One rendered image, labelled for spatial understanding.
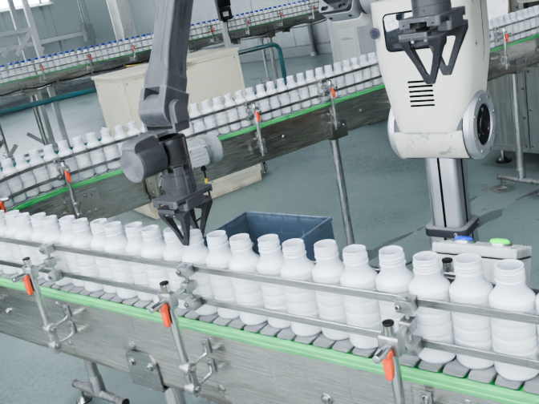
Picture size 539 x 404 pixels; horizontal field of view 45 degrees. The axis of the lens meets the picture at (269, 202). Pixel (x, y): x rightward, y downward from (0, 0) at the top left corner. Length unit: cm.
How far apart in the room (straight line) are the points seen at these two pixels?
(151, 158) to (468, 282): 55
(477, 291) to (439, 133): 65
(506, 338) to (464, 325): 6
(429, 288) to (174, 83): 55
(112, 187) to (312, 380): 175
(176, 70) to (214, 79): 433
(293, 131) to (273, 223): 127
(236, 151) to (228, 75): 264
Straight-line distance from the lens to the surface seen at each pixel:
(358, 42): 707
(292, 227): 189
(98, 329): 154
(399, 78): 153
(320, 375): 112
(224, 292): 121
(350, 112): 336
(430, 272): 95
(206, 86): 546
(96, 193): 270
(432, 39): 98
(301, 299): 109
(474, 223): 168
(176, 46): 119
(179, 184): 118
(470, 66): 150
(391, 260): 98
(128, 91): 517
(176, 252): 127
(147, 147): 113
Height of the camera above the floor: 156
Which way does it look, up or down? 18 degrees down
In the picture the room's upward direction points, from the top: 11 degrees counter-clockwise
